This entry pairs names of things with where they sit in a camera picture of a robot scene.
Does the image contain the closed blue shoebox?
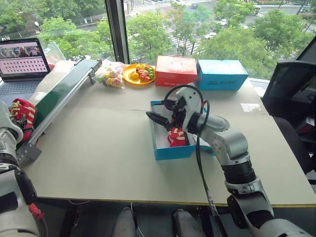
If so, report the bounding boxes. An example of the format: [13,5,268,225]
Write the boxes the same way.
[196,59,249,92]

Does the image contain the green conveyor belt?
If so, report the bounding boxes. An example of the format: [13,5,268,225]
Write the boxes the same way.
[16,58,103,163]

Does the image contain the closed red shoebox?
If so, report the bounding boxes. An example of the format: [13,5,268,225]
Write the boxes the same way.
[155,55,198,88]

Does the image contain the clear tape patch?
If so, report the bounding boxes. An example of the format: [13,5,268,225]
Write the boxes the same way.
[240,103,260,112]

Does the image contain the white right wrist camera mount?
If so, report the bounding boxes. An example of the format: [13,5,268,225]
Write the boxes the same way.
[175,86,205,131]

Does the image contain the red cable connector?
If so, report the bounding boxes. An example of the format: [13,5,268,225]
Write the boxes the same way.
[28,203,45,221]

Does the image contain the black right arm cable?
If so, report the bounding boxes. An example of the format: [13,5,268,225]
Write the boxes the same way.
[164,84,228,237]

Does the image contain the grey laptop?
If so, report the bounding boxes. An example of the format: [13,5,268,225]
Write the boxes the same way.
[0,38,52,96]

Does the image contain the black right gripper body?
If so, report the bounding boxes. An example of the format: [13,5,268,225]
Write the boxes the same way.
[168,97,188,131]

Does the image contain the yellow plate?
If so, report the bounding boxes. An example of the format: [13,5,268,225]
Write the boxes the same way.
[122,63,157,85]

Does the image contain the black window frame post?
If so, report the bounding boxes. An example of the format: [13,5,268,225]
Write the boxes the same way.
[104,0,130,65]

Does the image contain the dark rounded shape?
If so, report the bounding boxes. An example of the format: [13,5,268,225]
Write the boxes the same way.
[172,209,207,237]
[115,207,137,237]

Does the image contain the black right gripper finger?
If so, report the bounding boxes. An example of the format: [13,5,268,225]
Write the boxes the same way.
[145,111,172,129]
[161,98,179,111]

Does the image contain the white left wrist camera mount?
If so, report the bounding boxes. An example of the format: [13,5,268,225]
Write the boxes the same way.
[0,101,24,143]

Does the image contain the red packets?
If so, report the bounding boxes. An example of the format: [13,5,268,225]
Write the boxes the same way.
[9,98,38,144]

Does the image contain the clear plastic bag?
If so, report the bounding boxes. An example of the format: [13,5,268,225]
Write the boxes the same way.
[43,41,67,71]

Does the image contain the open blue shoebox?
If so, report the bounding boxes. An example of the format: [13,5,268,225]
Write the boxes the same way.
[150,99,216,161]

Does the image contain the red snack packet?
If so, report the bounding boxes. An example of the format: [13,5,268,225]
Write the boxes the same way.
[167,126,190,148]

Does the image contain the bag of colourful candy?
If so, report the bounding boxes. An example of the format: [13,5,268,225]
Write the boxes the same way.
[95,61,125,88]

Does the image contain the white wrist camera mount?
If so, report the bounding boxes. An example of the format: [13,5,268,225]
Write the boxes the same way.
[175,86,205,131]
[0,101,24,143]

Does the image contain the black office chair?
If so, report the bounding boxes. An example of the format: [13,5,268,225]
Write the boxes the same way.
[261,58,316,186]

